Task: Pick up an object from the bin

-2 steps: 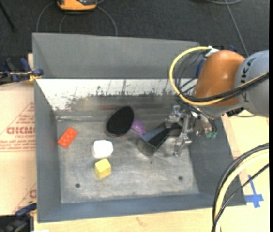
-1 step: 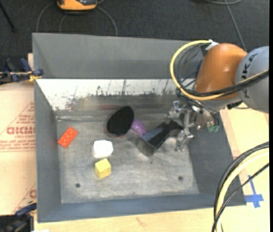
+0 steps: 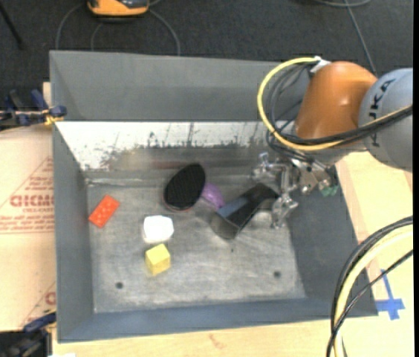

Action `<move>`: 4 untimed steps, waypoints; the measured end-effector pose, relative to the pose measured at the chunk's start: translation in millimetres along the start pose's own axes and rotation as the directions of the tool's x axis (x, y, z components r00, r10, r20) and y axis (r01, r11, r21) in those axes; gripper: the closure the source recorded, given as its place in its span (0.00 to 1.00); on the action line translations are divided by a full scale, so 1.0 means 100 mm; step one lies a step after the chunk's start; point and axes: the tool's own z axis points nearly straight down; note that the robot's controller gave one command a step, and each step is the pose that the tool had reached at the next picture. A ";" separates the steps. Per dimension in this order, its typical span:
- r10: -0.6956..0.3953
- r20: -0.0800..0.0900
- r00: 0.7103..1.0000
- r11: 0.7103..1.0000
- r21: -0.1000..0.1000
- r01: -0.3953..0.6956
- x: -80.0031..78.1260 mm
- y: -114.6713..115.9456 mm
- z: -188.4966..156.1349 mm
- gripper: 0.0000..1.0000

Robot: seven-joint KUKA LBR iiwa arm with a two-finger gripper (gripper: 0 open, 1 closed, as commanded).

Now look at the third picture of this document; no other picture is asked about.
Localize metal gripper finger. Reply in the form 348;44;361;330
270;193;300;231
250;152;287;184

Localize shiny black box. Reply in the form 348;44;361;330
209;183;281;241

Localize grey metal bin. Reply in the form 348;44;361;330
48;50;378;344

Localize white cube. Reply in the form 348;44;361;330
142;214;175;245

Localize yellow cube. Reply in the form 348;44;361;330
144;242;172;277

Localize orange-red flat block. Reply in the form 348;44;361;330
88;194;121;229

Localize brown cardboard board red print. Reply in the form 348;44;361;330
0;109;58;335

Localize black oval brush purple handle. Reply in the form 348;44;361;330
162;162;227;213

